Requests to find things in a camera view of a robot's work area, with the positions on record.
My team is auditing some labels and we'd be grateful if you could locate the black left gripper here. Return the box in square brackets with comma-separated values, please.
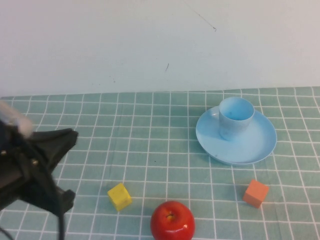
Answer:
[0, 119, 79, 216]

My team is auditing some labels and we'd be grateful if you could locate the light blue plastic cup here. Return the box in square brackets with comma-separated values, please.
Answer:
[218, 96, 256, 141]

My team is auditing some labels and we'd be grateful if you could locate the light blue round plate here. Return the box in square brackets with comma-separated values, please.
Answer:
[195, 105, 278, 166]

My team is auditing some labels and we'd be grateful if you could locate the yellow cube block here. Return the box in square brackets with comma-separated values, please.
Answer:
[107, 182, 133, 212]

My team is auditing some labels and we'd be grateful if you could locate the green white checkered tablecloth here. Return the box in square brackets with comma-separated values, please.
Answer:
[0, 86, 320, 240]

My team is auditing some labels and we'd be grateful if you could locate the red apple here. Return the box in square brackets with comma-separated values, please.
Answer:
[150, 200, 196, 240]

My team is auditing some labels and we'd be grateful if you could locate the orange cube block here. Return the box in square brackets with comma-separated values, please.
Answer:
[242, 179, 270, 209]

